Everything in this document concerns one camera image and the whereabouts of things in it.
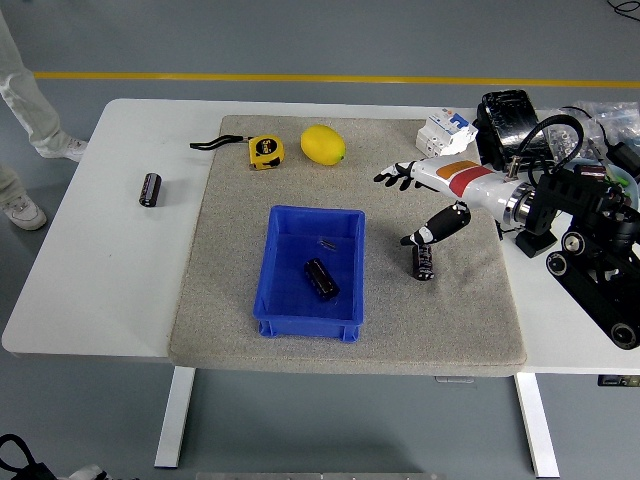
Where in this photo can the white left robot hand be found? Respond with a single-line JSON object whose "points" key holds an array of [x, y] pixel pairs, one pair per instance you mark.
{"points": [[92, 473]]}

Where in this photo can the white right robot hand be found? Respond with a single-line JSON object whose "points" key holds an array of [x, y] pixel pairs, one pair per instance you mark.
{"points": [[470, 182]]}

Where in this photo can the black white-printed cylindrical battery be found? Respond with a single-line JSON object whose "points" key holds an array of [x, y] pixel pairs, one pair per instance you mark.
{"points": [[423, 265]]}

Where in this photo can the dark brown cylindrical battery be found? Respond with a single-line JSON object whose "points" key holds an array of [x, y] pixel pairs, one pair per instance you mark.
{"points": [[322, 278]]}

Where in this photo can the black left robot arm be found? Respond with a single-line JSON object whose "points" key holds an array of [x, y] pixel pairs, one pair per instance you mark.
{"points": [[35, 472]]}

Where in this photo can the dark battery with print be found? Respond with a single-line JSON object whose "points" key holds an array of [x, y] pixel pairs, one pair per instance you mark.
{"points": [[590, 171]]}

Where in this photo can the blue plastic box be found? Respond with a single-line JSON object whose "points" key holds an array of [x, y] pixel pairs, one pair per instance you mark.
{"points": [[285, 280]]}

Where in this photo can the white circuit breaker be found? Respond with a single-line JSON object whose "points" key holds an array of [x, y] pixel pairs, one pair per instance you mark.
{"points": [[442, 132]]}

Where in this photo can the black wrapped pack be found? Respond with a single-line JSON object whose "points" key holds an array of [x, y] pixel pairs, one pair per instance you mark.
{"points": [[505, 122]]}

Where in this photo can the white table leg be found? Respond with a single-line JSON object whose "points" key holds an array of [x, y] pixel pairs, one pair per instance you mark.
{"points": [[537, 425], [172, 420]]}

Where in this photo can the grey-brown table mat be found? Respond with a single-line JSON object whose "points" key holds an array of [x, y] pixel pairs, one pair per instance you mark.
{"points": [[390, 310]]}

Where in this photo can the yellow lemon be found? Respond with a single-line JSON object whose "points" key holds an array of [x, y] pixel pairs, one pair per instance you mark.
{"points": [[322, 144]]}

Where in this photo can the light blue bowl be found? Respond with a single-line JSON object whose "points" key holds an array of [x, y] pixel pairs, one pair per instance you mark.
{"points": [[625, 175]]}

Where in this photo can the small metal clip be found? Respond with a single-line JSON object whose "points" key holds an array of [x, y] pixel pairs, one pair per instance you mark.
{"points": [[326, 244]]}

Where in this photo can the black charger block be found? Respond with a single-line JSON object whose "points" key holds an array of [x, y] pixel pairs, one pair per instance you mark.
{"points": [[625, 154]]}

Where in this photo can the clear bag of screws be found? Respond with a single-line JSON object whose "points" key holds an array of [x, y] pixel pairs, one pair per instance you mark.
{"points": [[615, 117]]}

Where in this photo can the yellow tape measure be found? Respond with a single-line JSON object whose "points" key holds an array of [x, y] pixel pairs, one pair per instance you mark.
{"points": [[266, 151]]}

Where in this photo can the black table control panel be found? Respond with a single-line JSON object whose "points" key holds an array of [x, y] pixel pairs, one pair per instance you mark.
{"points": [[619, 381]]}

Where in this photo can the person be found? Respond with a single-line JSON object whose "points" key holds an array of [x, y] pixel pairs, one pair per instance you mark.
{"points": [[27, 105]]}

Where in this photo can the grey under-table bracket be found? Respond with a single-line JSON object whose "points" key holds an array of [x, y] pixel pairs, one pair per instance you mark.
{"points": [[454, 380]]}

